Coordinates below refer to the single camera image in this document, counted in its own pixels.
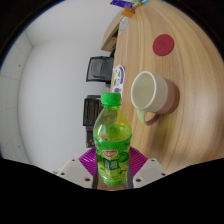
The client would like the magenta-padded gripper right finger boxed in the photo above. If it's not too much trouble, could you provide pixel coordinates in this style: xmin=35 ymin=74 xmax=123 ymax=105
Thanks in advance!
xmin=126 ymin=145 xmax=169 ymax=190

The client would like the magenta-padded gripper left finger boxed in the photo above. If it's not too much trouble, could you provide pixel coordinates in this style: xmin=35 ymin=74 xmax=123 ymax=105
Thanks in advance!
xmin=56 ymin=146 xmax=100 ymax=190

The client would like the green drink bottle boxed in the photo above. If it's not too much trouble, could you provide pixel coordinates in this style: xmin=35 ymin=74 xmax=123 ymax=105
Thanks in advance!
xmin=92 ymin=92 xmax=133 ymax=187

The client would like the dark flat cardboard box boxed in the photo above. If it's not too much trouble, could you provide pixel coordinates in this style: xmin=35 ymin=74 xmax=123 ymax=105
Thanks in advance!
xmin=82 ymin=95 xmax=104 ymax=127

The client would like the cream and brown mug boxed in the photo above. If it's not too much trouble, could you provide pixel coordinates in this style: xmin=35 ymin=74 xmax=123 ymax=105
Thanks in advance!
xmin=130 ymin=70 xmax=181 ymax=127

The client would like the black mesh office chair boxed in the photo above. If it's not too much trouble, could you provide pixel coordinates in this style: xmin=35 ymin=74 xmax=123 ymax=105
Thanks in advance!
xmin=85 ymin=55 xmax=115 ymax=84

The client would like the flat round red coaster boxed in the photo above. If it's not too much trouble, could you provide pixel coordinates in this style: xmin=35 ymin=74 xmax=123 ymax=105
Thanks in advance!
xmin=152 ymin=33 xmax=176 ymax=57

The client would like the wooden side desk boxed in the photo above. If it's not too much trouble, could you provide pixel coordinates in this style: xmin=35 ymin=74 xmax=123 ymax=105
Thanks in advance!
xmin=100 ymin=13 xmax=129 ymax=53

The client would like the clear round-printed sheet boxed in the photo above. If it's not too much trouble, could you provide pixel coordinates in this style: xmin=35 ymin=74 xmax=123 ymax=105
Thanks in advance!
xmin=118 ymin=15 xmax=132 ymax=33

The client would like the orange wooden box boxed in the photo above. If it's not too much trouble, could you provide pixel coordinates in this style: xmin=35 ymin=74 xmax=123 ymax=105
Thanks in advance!
xmin=120 ymin=7 xmax=137 ymax=18

